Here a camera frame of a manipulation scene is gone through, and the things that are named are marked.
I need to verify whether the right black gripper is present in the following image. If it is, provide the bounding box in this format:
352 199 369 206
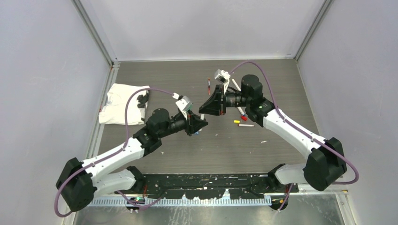
199 86 250 117

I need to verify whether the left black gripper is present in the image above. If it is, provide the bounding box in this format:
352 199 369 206
157 108 207 138

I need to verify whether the red black pen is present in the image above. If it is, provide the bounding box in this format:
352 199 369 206
207 78 211 96

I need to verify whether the white marker with blue cap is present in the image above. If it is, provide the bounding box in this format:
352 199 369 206
237 107 245 116

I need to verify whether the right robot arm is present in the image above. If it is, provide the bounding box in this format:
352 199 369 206
199 75 347 192

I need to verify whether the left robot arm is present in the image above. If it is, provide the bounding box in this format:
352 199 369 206
54 108 208 212

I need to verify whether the white pen upper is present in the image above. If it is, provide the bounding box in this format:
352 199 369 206
231 78 241 91

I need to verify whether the white pen red tip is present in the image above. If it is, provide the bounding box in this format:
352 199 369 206
238 124 255 127

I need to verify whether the white stained cloth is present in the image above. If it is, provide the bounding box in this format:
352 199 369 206
98 83 150 126

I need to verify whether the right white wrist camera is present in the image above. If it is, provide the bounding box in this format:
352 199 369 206
214 69 230 94

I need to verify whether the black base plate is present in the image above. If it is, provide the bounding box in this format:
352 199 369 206
122 173 290 200

